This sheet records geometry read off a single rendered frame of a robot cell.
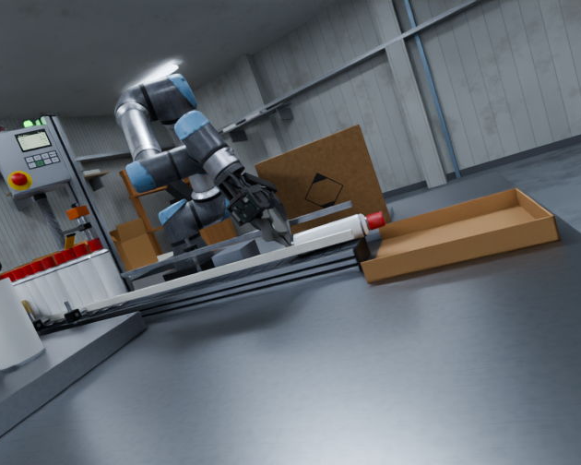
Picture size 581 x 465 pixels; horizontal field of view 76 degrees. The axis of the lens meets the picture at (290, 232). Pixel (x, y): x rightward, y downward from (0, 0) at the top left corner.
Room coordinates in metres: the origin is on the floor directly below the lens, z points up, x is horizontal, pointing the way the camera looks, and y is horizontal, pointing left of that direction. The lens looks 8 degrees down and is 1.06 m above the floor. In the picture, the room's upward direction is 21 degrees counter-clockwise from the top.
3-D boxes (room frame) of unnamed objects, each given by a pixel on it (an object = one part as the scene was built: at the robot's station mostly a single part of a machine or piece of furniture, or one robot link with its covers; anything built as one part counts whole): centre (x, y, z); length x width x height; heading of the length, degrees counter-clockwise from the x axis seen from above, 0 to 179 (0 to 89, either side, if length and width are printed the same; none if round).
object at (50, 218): (1.27, 0.73, 1.18); 0.04 x 0.04 x 0.21
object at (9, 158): (1.23, 0.69, 1.38); 0.17 x 0.10 x 0.19; 121
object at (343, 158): (1.12, -0.14, 0.99); 0.30 x 0.24 x 0.27; 77
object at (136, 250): (2.96, 1.30, 0.97); 0.51 x 0.42 x 0.37; 153
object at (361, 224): (0.80, -0.10, 0.91); 0.20 x 0.05 x 0.05; 73
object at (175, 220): (1.40, 0.37, 1.05); 0.13 x 0.12 x 0.14; 104
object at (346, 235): (0.96, 0.37, 0.90); 1.07 x 0.01 x 0.02; 66
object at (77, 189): (1.26, 0.60, 1.16); 0.04 x 0.04 x 0.67; 66
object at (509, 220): (0.70, -0.29, 0.85); 0.30 x 0.26 x 0.04; 66
